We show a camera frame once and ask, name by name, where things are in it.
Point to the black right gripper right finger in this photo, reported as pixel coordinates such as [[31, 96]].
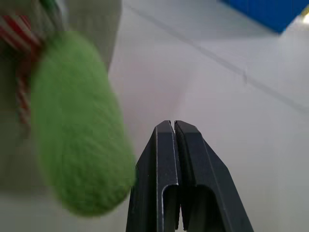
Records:
[[212, 178]]

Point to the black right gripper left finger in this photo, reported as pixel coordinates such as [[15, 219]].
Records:
[[149, 183]]

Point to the green pouch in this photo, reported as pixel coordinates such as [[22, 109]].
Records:
[[21, 101]]

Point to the blue box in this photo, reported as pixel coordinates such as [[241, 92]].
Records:
[[268, 12]]

